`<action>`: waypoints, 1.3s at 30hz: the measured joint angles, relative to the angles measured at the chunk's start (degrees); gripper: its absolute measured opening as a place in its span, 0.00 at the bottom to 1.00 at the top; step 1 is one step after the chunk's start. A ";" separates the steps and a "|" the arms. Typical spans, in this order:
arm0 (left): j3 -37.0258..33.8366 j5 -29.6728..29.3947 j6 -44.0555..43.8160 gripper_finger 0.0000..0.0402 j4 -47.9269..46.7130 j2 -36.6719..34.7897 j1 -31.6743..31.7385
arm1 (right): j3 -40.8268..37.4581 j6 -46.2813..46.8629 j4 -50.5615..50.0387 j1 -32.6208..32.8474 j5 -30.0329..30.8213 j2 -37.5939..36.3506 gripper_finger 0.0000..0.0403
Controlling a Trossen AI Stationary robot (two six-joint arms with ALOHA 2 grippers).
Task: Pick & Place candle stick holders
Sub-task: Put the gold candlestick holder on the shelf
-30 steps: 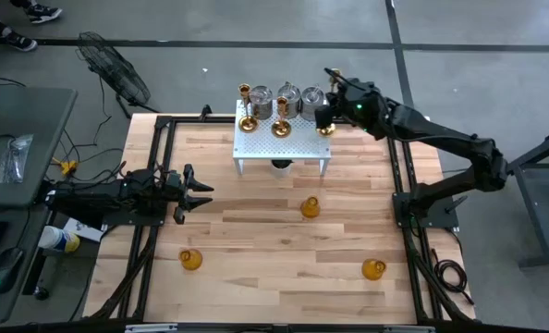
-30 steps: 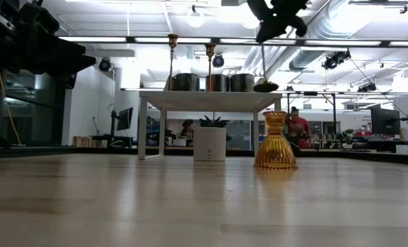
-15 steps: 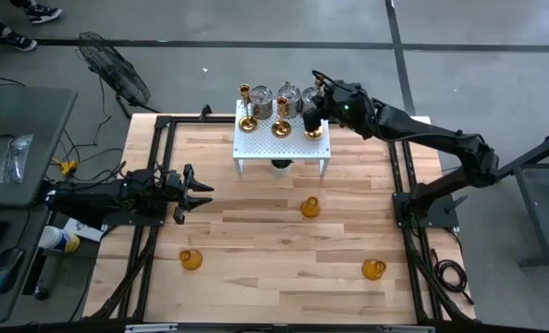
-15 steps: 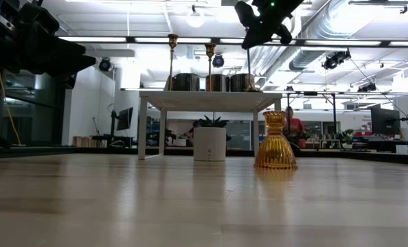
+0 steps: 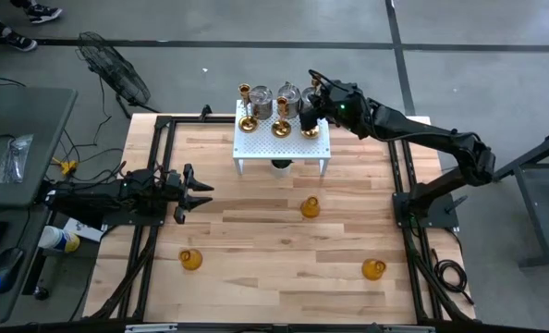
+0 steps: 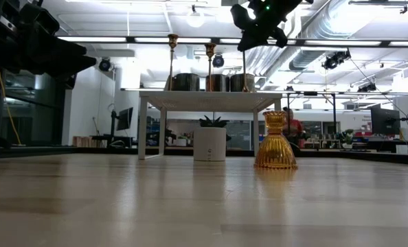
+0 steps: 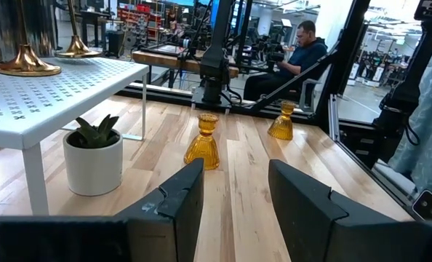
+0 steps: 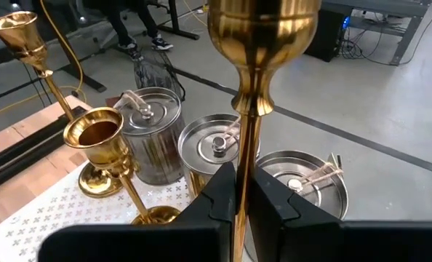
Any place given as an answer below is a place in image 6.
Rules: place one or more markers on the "green succulent plant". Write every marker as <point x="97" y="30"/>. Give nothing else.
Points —
<point x="213" y="123"/>

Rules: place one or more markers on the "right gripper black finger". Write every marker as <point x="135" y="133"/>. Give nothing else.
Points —
<point x="250" y="39"/>
<point x="259" y="39"/>

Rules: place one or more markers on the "amber ribbed glass candle holder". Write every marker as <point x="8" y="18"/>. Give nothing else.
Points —
<point x="275" y="151"/>

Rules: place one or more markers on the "medium brass candlestick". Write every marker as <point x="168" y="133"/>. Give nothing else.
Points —
<point x="172" y="40"/>

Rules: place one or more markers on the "black computer monitor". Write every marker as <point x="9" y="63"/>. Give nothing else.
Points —
<point x="125" y="118"/>
<point x="384" y="121"/>

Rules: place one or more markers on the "small green desk plant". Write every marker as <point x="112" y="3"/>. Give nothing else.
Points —
<point x="347" y="139"/>

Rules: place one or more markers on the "person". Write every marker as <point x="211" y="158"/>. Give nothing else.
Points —
<point x="296" y="127"/>

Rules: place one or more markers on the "dark office desk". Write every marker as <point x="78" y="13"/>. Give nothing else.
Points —
<point x="389" y="144"/>

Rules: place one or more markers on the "black metal rack frame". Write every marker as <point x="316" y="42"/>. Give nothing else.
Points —
<point x="334" y="116"/>

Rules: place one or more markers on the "white perforated metal shelf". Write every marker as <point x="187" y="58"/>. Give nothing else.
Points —
<point x="207" y="101"/>

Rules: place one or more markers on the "wooden board stack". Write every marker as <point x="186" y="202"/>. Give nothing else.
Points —
<point x="82" y="141"/>

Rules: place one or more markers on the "dark ribbed candle tin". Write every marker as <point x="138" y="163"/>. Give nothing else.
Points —
<point x="188" y="82"/>
<point x="236" y="83"/>

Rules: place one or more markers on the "white plant pot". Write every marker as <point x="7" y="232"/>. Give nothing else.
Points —
<point x="209" y="144"/>

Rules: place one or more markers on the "candle tin with orange label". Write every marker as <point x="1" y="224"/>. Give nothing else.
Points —
<point x="221" y="83"/>

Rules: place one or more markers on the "long ceiling light bar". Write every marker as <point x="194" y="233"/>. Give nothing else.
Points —
<point x="94" y="39"/>

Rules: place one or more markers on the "black aluminium table frame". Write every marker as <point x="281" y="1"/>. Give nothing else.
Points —
<point x="35" y="151"/>

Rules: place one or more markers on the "black ceiling spotlight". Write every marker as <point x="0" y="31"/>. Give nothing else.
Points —
<point x="105" y="64"/>
<point x="219" y="61"/>
<point x="367" y="88"/>

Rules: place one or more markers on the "tall brass candlestick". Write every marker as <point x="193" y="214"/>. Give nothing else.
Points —
<point x="210" y="49"/>
<point x="244" y="68"/>

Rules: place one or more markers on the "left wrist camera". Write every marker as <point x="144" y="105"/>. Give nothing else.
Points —
<point x="8" y="24"/>

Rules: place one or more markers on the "silver ceiling duct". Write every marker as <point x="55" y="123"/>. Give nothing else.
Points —
<point x="327" y="20"/>

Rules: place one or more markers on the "black ceiling camera cluster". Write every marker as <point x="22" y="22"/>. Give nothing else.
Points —
<point x="334" y="60"/>

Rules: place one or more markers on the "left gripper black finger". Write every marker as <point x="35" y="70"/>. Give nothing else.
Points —
<point x="61" y="46"/>
<point x="75" y="66"/>

